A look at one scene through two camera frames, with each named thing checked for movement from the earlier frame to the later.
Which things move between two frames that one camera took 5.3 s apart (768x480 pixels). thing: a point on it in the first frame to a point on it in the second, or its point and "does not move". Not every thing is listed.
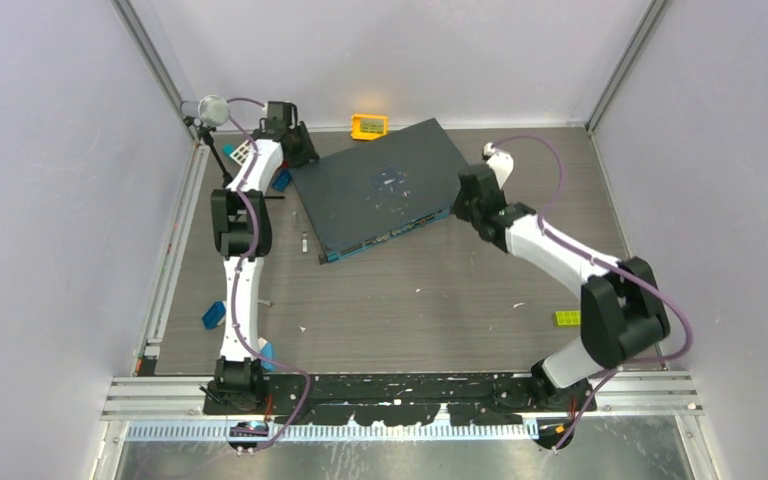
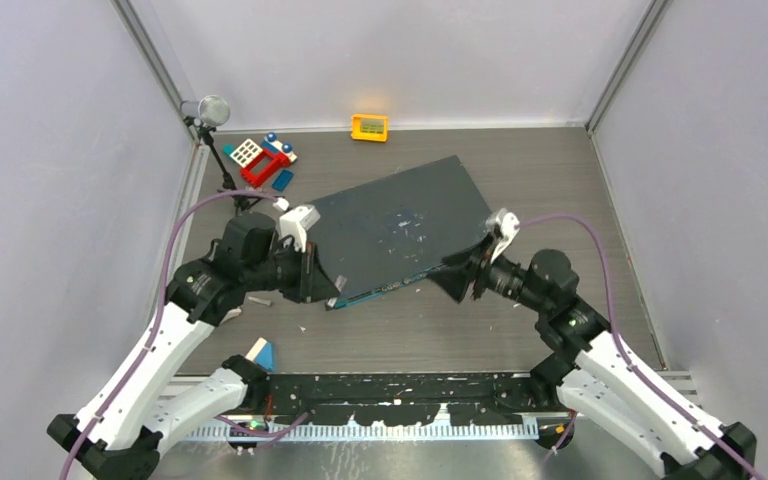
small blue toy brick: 282,180 does not move
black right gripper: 460,207 to 456,280
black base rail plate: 376,398 does not move
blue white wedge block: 266,348 does not move
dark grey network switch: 379,187 to 390,237
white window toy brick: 240,153 does not move
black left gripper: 309,154 to 313,282
